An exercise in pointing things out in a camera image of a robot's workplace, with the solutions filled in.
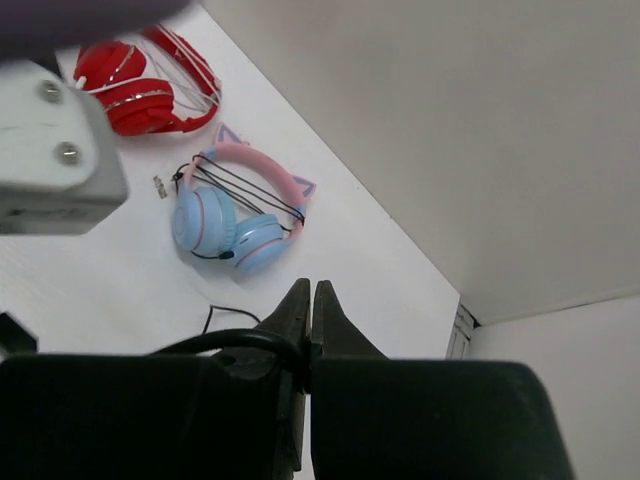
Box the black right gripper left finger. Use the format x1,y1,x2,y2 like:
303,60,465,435
1,279,311,479

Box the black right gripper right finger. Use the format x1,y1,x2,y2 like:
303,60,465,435
311,281,574,479

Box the black headset cable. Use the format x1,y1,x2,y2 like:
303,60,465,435
144,304,311,391

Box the black headset with microphone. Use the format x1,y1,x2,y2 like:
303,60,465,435
0,312,39,358

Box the pink and blue cat headphones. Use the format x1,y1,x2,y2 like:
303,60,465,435
171,123,316,272

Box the red headphones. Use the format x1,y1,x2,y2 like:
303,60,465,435
73,24,222,137

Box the aluminium rail at right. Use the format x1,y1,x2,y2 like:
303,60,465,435
446,303,479,360

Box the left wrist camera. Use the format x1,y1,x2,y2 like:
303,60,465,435
1,61,129,236

